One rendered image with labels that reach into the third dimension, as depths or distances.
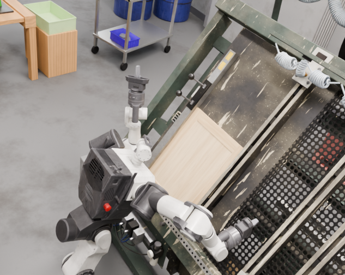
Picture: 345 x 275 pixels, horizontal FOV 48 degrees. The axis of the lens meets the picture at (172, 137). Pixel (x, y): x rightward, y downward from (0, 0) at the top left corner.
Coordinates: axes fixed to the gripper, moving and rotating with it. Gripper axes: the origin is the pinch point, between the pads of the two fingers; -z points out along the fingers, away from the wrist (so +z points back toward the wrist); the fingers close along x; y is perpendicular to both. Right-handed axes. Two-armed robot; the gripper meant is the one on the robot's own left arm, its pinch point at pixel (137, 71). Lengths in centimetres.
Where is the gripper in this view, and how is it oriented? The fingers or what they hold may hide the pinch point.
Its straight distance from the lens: 205.7
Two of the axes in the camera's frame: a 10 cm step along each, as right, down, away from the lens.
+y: -3.4, 3.4, -8.8
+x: 9.4, 2.1, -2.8
